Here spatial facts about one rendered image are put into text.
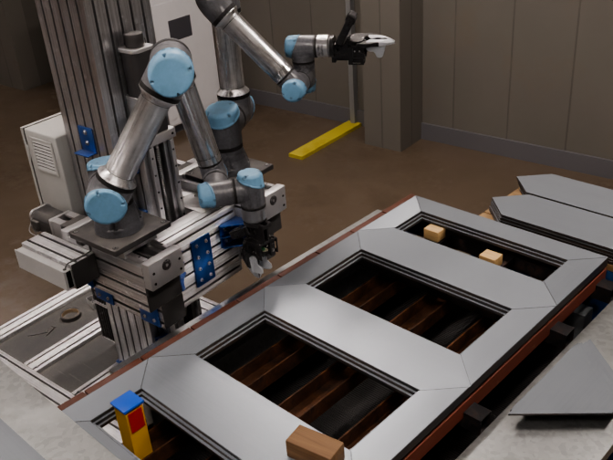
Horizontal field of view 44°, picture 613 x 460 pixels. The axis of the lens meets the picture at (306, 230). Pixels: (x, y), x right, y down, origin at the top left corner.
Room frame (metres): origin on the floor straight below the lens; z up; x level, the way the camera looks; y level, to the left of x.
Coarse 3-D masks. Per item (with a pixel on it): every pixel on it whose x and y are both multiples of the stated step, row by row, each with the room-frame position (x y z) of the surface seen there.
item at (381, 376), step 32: (416, 224) 2.37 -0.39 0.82; (448, 224) 2.32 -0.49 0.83; (352, 256) 2.15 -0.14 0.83; (544, 256) 2.06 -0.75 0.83; (448, 288) 1.93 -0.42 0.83; (576, 288) 1.86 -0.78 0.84; (256, 320) 1.84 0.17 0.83; (544, 320) 1.73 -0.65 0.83; (512, 352) 1.61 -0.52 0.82; (384, 384) 1.53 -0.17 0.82; (480, 384) 1.50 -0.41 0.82; (224, 448) 1.32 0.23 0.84
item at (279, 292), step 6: (276, 288) 1.98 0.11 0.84; (282, 288) 1.98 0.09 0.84; (288, 288) 1.97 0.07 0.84; (294, 288) 1.97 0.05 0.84; (270, 294) 1.95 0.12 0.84; (276, 294) 1.95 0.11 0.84; (282, 294) 1.95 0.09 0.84; (288, 294) 1.94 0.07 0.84; (270, 300) 1.92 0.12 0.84; (276, 300) 1.91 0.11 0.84; (264, 306) 1.89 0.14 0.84
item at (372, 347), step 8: (384, 328) 1.74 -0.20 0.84; (392, 328) 1.73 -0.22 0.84; (400, 328) 1.73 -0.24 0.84; (368, 336) 1.70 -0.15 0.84; (376, 336) 1.70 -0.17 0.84; (384, 336) 1.70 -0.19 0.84; (392, 336) 1.70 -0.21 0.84; (400, 336) 1.69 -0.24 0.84; (360, 344) 1.67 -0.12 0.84; (368, 344) 1.67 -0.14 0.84; (376, 344) 1.66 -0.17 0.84; (384, 344) 1.66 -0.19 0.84; (392, 344) 1.66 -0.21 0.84; (352, 352) 1.64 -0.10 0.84; (360, 352) 1.63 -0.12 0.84; (368, 352) 1.63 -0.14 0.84; (376, 352) 1.63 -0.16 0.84; (368, 360) 1.60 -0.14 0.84
